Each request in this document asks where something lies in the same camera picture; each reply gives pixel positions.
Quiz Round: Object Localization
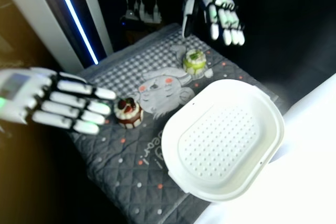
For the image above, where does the red cherry toy cake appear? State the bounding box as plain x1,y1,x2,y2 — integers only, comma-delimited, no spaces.
114,97,144,130

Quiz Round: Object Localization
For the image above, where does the green toy cake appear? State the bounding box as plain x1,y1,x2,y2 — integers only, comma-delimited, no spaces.
182,49,207,79

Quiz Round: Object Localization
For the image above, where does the white perforated plastic basket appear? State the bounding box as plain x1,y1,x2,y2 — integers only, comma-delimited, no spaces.
161,79,286,204

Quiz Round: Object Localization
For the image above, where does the grey quilt with bear print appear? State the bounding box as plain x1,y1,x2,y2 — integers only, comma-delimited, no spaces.
68,23,283,224

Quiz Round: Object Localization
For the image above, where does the white column with blue light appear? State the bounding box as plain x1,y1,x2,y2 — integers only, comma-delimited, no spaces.
0,0,114,74

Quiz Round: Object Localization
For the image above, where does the white power adapter with cables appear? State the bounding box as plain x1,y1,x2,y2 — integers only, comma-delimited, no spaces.
133,0,163,25

